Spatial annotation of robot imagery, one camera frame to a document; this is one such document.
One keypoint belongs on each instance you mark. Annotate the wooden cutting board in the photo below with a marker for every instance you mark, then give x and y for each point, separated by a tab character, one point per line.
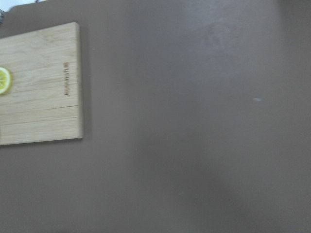
44	102

